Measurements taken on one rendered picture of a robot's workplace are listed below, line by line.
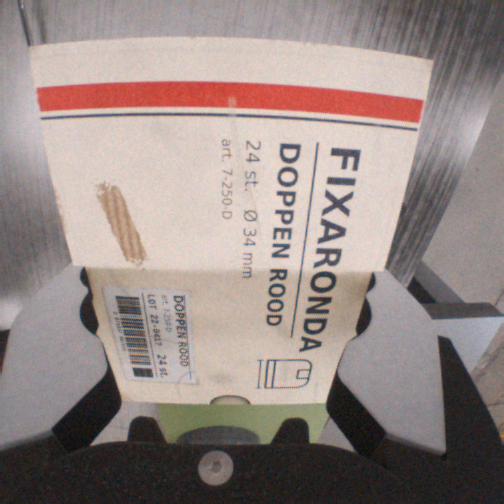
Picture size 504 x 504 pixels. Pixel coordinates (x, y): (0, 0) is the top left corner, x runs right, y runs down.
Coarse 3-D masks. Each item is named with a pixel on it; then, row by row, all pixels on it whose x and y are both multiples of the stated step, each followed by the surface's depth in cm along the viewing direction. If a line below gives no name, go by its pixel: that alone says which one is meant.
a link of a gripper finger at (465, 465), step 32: (448, 352) 7; (448, 384) 6; (448, 416) 6; (480, 416) 6; (384, 448) 5; (448, 448) 5; (480, 448) 5; (416, 480) 5; (448, 480) 4; (480, 480) 4
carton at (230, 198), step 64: (64, 64) 7; (128, 64) 7; (192, 64) 8; (256, 64) 8; (320, 64) 8; (384, 64) 8; (64, 128) 8; (128, 128) 8; (192, 128) 8; (256, 128) 8; (320, 128) 9; (384, 128) 9; (64, 192) 9; (128, 192) 9; (192, 192) 9; (256, 192) 9; (320, 192) 9; (384, 192) 10; (128, 256) 10; (192, 256) 10; (256, 256) 11; (320, 256) 11; (384, 256) 11; (128, 320) 12; (192, 320) 12; (256, 320) 12; (320, 320) 12; (128, 384) 14; (192, 384) 14; (256, 384) 14; (320, 384) 14
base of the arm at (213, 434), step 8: (192, 432) 43; (200, 432) 43; (208, 432) 42; (216, 432) 42; (224, 432) 42; (232, 432) 43; (240, 432) 43; (248, 432) 44; (176, 440) 45; (184, 440) 43; (192, 440) 42; (200, 440) 41; (208, 440) 41; (216, 440) 41; (224, 440) 41; (232, 440) 42; (240, 440) 42; (248, 440) 43; (256, 440) 45
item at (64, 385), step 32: (64, 288) 9; (32, 320) 8; (64, 320) 8; (96, 320) 10; (32, 352) 7; (64, 352) 7; (96, 352) 7; (0, 384) 6; (32, 384) 6; (64, 384) 6; (96, 384) 6; (0, 416) 5; (32, 416) 5; (64, 416) 5; (96, 416) 6; (0, 448) 5; (64, 448) 5
